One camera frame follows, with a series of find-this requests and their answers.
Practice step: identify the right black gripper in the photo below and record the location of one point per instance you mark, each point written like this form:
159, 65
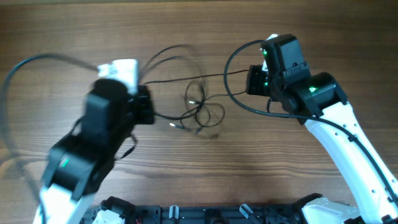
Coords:
255, 80

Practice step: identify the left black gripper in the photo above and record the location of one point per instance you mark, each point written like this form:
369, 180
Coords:
144, 100

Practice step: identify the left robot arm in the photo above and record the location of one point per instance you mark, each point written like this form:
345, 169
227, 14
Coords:
79, 162

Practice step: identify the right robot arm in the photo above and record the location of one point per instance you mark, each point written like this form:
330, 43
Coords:
319, 103

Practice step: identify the grey clamp lever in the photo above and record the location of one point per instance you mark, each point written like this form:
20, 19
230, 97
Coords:
174, 212
245, 210

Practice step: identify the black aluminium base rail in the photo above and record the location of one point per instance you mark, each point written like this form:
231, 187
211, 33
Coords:
202, 214

